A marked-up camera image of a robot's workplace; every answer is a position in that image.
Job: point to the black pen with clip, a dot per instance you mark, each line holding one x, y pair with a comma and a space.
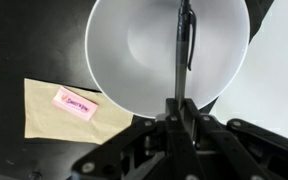
183, 40

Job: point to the pink sweetener packet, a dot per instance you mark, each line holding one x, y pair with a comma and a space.
74, 103

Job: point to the tan paper packet pink label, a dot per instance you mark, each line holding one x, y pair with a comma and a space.
50, 123

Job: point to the white plastic bowl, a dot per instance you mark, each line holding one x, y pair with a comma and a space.
140, 53

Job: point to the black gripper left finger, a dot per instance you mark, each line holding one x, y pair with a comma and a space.
134, 153

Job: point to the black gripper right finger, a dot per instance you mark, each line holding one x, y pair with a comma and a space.
244, 153

